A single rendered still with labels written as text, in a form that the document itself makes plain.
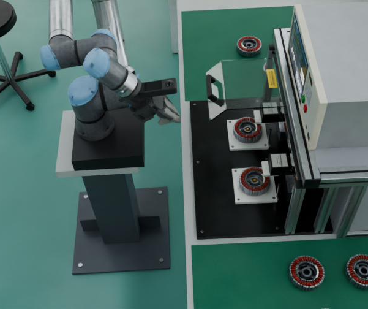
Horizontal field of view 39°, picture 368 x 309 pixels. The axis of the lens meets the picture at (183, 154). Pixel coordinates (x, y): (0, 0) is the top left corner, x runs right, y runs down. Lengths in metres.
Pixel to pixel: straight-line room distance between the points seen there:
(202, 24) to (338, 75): 1.17
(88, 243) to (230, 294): 1.15
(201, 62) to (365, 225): 1.04
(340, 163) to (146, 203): 1.42
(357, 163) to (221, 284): 0.58
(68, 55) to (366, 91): 0.85
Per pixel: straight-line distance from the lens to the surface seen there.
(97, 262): 2.66
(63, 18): 1.68
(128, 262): 2.64
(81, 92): 1.90
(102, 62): 1.46
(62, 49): 1.57
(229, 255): 1.81
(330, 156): 1.61
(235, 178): 1.93
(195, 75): 2.33
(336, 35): 1.68
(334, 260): 1.85
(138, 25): 3.83
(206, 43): 2.48
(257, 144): 2.03
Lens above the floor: 2.36
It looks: 52 degrees down
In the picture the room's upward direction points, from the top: 3 degrees counter-clockwise
